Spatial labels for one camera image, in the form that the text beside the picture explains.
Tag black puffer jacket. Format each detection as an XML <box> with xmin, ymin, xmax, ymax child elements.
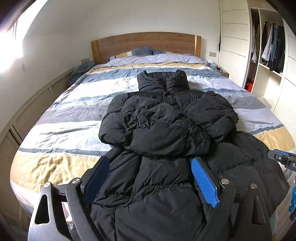
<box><xmin>91</xmin><ymin>70</ymin><xmax>289</xmax><ymax>240</ymax></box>

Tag hanging clothes in wardrobe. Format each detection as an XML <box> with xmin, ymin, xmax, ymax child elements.
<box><xmin>251</xmin><ymin>21</ymin><xmax>285</xmax><ymax>75</ymax></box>

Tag striped duvet cover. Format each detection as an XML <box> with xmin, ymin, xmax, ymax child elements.
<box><xmin>10</xmin><ymin>54</ymin><xmax>295</xmax><ymax>215</ymax></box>

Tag open white wardrobe shelving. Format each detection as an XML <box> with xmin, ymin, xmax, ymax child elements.
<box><xmin>244</xmin><ymin>3</ymin><xmax>295</xmax><ymax>123</ymax></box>

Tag wooden right nightstand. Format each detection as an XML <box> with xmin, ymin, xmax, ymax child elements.
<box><xmin>216</xmin><ymin>67</ymin><xmax>229</xmax><ymax>78</ymax></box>

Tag white wardrobe sliding door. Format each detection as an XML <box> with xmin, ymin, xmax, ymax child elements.
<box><xmin>219</xmin><ymin>0</ymin><xmax>251</xmax><ymax>87</ymax></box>

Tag blue-grey cloth on nightstand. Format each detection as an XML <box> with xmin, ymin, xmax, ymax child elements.
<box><xmin>69</xmin><ymin>61</ymin><xmax>96</xmax><ymax>85</ymax></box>

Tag wooden headboard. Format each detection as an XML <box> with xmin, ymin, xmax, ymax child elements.
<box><xmin>91</xmin><ymin>32</ymin><xmax>202</xmax><ymax>64</ymax></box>

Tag striped pillow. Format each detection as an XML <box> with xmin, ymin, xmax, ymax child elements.
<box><xmin>109</xmin><ymin>47</ymin><xmax>167</xmax><ymax>61</ymax></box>

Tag window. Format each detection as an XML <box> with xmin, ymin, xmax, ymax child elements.
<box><xmin>0</xmin><ymin>20</ymin><xmax>24</xmax><ymax>73</ymax></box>

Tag beige wall panel cabinet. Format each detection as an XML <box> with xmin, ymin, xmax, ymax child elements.
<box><xmin>1</xmin><ymin>68</ymin><xmax>74</xmax><ymax>230</ymax></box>

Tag beige wall switch plate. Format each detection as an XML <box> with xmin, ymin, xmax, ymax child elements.
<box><xmin>209</xmin><ymin>52</ymin><xmax>217</xmax><ymax>57</ymax></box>

